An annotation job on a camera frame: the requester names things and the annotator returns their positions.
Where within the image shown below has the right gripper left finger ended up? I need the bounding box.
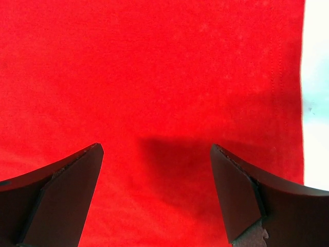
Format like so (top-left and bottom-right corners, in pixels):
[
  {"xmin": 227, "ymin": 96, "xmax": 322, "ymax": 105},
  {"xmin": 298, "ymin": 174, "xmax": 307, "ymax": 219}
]
[{"xmin": 1, "ymin": 143, "xmax": 104, "ymax": 247}]

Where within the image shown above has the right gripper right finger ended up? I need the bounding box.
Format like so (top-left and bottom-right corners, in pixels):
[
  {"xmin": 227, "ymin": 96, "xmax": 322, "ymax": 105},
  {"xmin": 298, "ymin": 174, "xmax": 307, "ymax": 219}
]
[{"xmin": 210, "ymin": 145, "xmax": 328, "ymax": 246}]

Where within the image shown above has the red t shirt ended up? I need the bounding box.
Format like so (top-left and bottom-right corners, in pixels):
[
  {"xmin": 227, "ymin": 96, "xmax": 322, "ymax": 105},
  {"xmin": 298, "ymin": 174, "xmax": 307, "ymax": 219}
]
[{"xmin": 1, "ymin": 1, "xmax": 305, "ymax": 246}]

